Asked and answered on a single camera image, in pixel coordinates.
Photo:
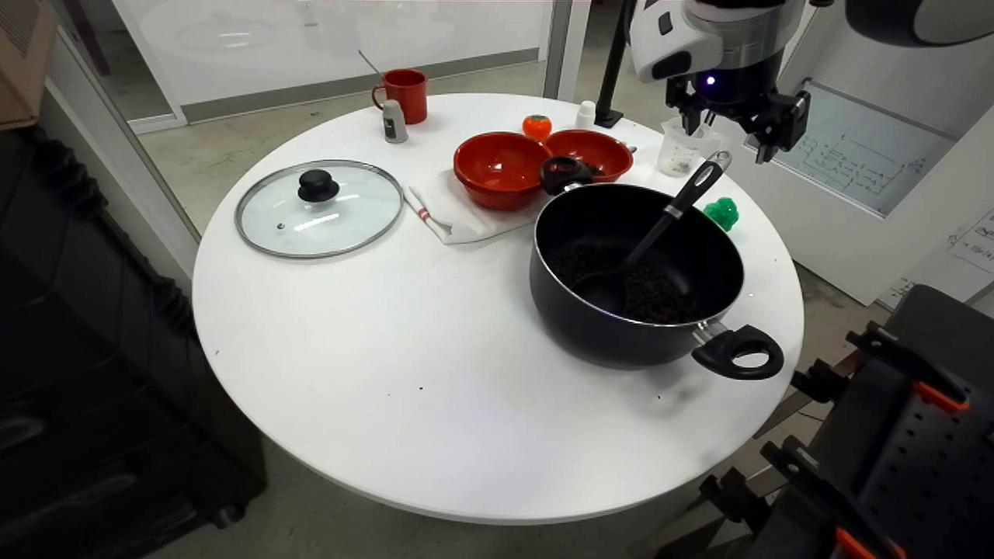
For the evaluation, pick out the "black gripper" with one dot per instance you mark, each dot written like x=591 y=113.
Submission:
x=731 y=82

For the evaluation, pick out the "black spoon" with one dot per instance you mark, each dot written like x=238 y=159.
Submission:
x=683 y=204

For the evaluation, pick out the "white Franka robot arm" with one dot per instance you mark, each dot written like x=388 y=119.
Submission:
x=747 y=26

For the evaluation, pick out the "red bowl with dark contents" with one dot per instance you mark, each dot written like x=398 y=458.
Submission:
x=601 y=153

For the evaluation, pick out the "black cooking pot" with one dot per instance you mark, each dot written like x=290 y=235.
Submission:
x=579 y=311

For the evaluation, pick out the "glass pot lid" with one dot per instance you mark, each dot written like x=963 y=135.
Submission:
x=282 y=217

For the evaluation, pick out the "clear plastic measuring cup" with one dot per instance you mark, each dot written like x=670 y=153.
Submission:
x=677 y=153

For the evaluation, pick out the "green toy vegetable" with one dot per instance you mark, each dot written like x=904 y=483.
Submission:
x=722 y=211

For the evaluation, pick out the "black tripod stand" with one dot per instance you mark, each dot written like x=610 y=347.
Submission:
x=616 y=72

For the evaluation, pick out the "white panel with printed sheet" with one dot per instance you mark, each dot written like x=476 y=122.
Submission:
x=872 y=166

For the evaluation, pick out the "small white bottle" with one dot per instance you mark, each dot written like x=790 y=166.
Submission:
x=585 y=113

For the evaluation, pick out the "small orange toy fruit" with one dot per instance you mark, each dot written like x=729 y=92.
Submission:
x=534 y=128

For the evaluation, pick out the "empty red bowl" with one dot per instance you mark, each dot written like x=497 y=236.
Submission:
x=501 y=166

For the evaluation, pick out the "black orange bar clamp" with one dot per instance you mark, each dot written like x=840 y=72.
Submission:
x=819 y=483
x=904 y=360

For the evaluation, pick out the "red mug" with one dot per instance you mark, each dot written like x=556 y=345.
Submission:
x=408 y=95

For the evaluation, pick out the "small grey shaker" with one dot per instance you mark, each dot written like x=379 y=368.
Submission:
x=394 y=122

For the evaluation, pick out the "thin stick in mug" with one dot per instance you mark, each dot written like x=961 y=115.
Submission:
x=371 y=63

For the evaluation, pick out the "black perforated workbench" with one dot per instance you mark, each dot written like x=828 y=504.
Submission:
x=922 y=475

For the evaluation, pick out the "brown cardboard box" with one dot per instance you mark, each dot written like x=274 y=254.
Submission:
x=21 y=63

